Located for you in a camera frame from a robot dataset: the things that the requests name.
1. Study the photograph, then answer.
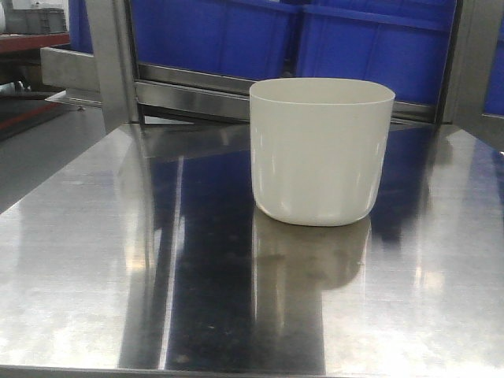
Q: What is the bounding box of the blue storage bin left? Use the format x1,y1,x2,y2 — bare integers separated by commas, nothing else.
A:
132,1,300,80

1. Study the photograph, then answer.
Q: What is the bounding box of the blue storage bin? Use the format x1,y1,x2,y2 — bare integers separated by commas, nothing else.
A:
132,1,300,80
295,1,455,105

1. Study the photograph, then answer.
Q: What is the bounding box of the blue storage bin right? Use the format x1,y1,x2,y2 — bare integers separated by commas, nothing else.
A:
295,1,455,105

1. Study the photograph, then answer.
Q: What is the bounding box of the blue bin far right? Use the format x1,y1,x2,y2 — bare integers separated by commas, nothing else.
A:
482,1,503,118

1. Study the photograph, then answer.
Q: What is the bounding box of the red metal rack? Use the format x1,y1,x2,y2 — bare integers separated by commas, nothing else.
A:
1,32,69,140

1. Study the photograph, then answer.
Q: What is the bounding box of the grey crate on rack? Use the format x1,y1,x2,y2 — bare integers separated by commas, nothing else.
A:
1,0,69,35

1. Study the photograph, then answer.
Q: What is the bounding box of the stainless steel shelf frame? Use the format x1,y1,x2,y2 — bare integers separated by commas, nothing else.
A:
41,1,503,150

